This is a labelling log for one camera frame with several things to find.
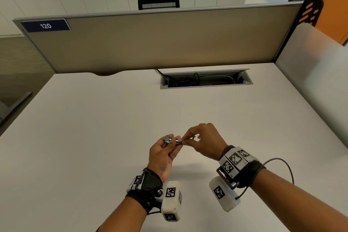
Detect person's left hand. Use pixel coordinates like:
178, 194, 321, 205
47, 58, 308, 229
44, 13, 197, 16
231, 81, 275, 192
147, 134, 183, 183

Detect grey desk partition panel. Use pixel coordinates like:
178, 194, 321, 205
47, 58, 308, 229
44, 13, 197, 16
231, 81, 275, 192
13, 2, 304, 76

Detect frosted side divider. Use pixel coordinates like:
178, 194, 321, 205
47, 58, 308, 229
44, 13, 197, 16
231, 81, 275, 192
274, 24, 348, 150

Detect silver USB flash drive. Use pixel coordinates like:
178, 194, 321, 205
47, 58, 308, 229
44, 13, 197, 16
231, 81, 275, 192
165, 136, 184, 146

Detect person's right forearm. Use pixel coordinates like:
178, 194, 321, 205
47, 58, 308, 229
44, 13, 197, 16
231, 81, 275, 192
250, 169, 348, 232

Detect person's left forearm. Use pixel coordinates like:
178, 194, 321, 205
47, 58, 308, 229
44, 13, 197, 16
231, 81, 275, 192
95, 196, 149, 232

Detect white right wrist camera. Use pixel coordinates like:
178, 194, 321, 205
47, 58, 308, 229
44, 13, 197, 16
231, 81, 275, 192
209, 176, 241, 213

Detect blue desk label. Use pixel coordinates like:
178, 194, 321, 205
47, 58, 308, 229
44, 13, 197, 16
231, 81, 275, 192
20, 19, 71, 33

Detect person's right hand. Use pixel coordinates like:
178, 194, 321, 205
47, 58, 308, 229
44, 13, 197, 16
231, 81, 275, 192
182, 123, 228, 161

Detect black power cable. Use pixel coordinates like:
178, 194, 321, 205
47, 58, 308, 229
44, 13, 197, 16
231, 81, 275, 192
156, 69, 178, 87

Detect black wrist strap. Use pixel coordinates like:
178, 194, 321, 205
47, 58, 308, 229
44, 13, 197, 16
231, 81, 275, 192
219, 145, 266, 189
125, 168, 164, 215

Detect black right wrist strap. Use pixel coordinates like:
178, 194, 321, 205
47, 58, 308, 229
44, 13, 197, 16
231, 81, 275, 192
219, 145, 266, 189

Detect small white marker block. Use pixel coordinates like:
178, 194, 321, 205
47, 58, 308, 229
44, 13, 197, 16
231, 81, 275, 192
126, 176, 142, 193

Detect black patterned panel bracket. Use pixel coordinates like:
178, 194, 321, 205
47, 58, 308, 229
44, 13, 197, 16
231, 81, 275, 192
297, 0, 324, 27

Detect black left wrist strap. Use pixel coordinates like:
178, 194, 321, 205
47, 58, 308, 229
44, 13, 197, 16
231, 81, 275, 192
125, 168, 164, 215

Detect grey desk cable tray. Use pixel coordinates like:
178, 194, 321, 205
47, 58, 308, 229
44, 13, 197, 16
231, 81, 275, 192
159, 69, 253, 90

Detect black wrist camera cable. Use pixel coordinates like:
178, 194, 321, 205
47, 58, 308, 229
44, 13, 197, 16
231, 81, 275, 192
235, 158, 295, 200

